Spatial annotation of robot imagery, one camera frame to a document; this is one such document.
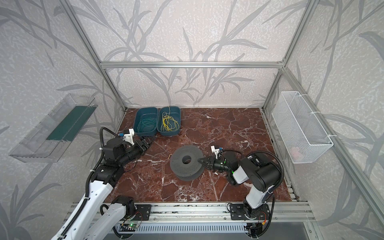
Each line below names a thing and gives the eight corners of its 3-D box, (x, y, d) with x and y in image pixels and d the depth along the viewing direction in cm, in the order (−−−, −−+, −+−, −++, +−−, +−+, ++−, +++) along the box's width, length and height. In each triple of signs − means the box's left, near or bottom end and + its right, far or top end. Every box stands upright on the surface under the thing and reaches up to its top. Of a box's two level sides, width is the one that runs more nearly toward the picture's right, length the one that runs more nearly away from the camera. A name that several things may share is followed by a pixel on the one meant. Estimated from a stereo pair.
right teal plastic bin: (154, 135, 106) (152, 130, 101) (160, 111, 121) (159, 106, 117) (179, 135, 106) (178, 130, 101) (182, 111, 121) (181, 106, 117)
